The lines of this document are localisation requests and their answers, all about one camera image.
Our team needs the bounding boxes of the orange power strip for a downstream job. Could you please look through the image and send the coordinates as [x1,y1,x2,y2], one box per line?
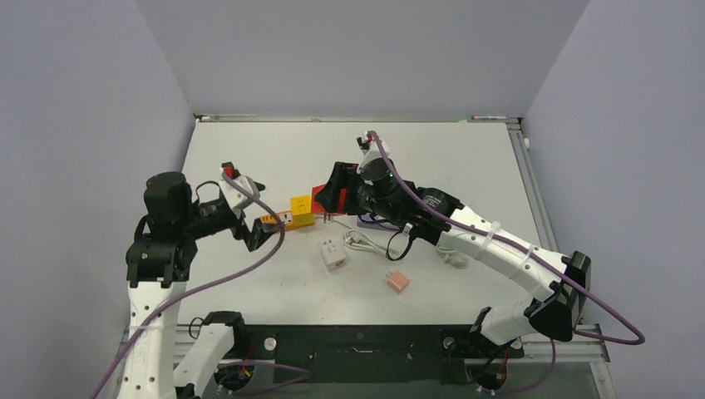
[259,209,294,231]

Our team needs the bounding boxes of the yellow cube plug adapter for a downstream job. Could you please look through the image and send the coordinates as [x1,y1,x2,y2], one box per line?
[289,195,316,229]

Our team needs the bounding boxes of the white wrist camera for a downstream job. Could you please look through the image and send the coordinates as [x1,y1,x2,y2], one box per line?
[356,131,389,175]
[218,162,260,214]

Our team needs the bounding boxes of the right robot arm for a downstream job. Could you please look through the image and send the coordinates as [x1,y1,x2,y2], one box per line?
[313,158,591,356]

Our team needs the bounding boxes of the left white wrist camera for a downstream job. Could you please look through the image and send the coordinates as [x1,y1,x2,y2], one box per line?
[218,162,260,214]

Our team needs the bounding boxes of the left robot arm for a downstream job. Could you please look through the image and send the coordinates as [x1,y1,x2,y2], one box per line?
[117,163,283,398]

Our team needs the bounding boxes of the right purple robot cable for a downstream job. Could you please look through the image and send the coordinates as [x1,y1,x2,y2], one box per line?
[367,130,647,397]

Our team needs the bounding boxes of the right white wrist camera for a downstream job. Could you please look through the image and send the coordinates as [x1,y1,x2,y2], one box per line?
[356,131,389,175]

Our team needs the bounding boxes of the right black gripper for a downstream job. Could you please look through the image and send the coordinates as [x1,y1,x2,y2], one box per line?
[318,162,397,222]

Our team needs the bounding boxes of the pink cube plug adapter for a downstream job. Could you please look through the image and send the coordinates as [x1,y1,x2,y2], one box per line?
[387,271,410,293]

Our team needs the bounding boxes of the red cube plug adapter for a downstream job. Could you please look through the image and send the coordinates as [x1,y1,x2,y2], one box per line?
[311,185,348,215]

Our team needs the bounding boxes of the aluminium frame rail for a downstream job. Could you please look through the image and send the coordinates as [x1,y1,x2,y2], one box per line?
[114,324,611,366]

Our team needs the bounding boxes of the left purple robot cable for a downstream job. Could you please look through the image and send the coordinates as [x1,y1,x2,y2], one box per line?
[87,170,312,399]

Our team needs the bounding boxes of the purple power strip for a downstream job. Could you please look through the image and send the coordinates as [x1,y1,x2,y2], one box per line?
[357,214,399,231]

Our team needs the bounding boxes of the white cube plug adapter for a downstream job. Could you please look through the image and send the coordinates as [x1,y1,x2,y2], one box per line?
[319,239,348,273]

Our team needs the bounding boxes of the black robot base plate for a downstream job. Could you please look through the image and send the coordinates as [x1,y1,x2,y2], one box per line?
[224,324,525,384]

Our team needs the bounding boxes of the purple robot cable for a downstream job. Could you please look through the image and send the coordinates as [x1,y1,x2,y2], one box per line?
[367,130,647,397]
[87,170,312,399]

